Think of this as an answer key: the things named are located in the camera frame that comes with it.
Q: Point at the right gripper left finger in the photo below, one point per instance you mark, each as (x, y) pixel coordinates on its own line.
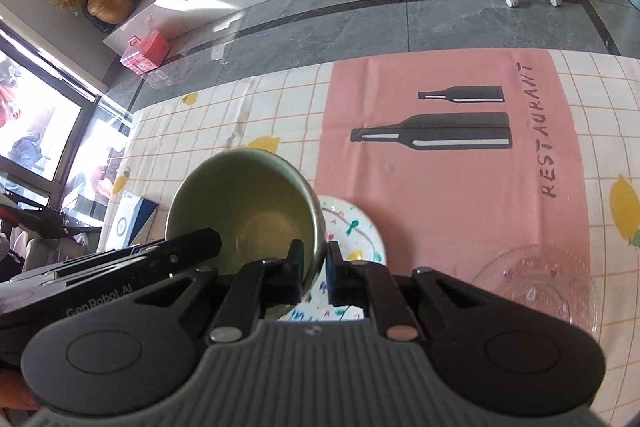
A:
(258, 286)

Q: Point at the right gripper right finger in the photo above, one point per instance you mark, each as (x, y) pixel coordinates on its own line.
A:
(371, 287)

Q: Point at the painted fruit plate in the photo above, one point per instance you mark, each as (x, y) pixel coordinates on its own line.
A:
(358, 239)

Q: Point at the green ceramic bowl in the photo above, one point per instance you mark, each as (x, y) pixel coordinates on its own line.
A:
(258, 203)

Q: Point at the clear glass plate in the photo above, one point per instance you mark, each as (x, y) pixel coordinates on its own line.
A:
(547, 279)

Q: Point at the white blue box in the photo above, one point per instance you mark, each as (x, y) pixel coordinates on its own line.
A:
(132, 222)

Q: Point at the pink restaurant placemat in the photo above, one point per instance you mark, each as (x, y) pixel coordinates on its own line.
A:
(456, 156)

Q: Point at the lemon checked tablecloth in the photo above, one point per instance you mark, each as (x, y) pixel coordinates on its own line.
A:
(282, 111)

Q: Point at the pink storage box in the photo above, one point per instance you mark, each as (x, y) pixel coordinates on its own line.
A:
(142, 55)

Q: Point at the brown round vase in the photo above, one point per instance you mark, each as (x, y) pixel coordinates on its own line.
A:
(110, 11)

